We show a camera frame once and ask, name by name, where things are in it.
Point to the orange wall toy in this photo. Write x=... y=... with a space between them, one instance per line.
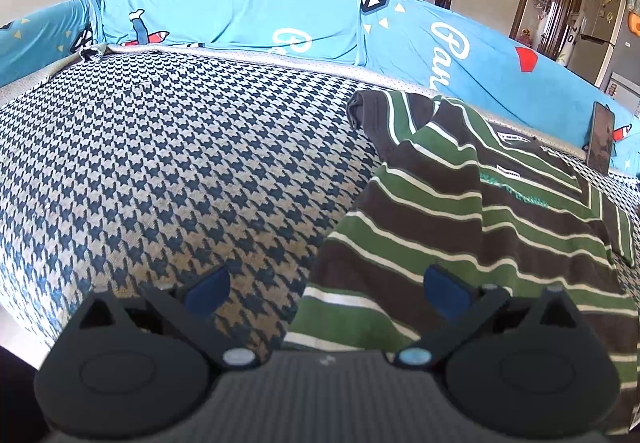
x=635 y=23

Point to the silver refrigerator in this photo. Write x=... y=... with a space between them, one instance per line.
x=600 y=13

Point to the houndstooth sofa seat cushion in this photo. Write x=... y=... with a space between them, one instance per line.
x=175 y=148

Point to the blue printed sofa backrest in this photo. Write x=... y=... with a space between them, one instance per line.
x=225 y=13

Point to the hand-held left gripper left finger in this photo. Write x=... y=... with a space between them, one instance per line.
x=207 y=293

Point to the white chest freezer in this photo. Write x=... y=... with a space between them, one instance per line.
x=625 y=90

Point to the green brown striped shirt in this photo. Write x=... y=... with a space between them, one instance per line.
x=450 y=213

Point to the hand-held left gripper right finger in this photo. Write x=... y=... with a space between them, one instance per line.
x=447 y=290

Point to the black smartphone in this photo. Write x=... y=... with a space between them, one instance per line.
x=600 y=138

